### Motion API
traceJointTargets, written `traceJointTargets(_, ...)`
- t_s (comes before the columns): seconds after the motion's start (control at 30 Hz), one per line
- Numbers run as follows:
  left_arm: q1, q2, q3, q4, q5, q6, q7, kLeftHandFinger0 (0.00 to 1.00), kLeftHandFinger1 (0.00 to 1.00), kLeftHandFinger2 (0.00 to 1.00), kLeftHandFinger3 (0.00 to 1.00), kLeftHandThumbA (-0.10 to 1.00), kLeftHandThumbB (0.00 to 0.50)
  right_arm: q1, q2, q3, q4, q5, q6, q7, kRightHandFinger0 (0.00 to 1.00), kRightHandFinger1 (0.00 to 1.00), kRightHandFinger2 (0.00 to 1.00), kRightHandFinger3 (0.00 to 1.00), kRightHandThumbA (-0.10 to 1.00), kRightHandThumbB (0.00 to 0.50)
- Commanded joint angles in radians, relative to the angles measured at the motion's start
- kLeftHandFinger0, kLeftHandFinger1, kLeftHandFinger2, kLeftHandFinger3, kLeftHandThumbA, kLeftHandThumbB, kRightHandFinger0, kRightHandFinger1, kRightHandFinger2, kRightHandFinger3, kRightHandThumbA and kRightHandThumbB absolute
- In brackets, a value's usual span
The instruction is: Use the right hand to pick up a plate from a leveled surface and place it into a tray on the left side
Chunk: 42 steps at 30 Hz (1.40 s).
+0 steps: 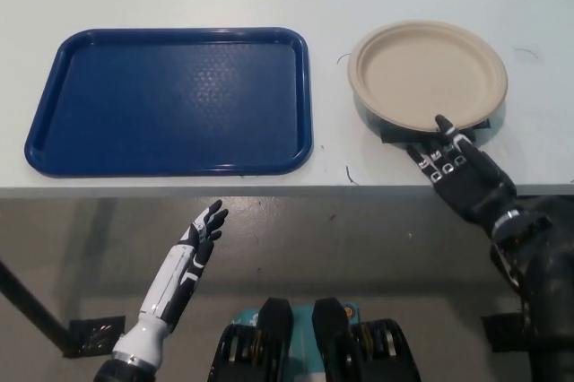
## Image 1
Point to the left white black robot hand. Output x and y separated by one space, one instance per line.
181 274

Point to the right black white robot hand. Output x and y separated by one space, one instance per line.
471 189

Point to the beige paper plate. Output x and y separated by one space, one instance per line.
426 72

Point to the black plate stand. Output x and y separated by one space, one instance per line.
394 136

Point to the blue plastic tray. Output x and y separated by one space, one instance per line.
168 104

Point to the black table leg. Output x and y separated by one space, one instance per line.
33 306

